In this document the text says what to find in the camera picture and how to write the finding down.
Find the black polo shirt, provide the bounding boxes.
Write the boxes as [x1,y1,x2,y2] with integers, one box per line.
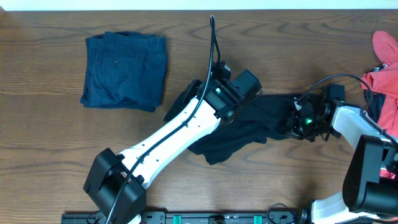
[163,82,324,166]

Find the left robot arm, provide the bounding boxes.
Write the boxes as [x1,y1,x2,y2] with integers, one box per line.
[83,63,261,223]

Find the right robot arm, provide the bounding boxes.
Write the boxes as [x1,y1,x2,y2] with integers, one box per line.
[279,84,397,223]

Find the dark patterned garment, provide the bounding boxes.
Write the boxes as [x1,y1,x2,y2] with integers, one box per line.
[364,64,387,123]

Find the red shirt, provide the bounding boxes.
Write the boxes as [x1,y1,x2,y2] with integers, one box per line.
[362,31,397,137]

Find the folded dark blue shorts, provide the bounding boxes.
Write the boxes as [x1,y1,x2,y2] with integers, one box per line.
[80,31,167,113]

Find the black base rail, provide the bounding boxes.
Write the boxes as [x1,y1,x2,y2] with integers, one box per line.
[60,208,301,224]

